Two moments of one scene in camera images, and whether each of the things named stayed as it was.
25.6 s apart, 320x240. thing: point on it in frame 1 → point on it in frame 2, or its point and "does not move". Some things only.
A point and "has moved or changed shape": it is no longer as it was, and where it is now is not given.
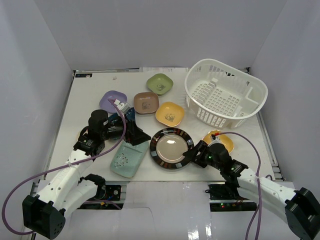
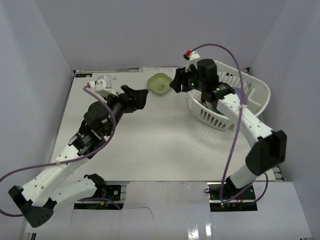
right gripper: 202,148 → 181,76
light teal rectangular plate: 127,158 → 214,108
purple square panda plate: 105,104 has moved or changed shape
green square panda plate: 159,83 does not move
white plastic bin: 223,96 does not move
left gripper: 130,129 → 127,98
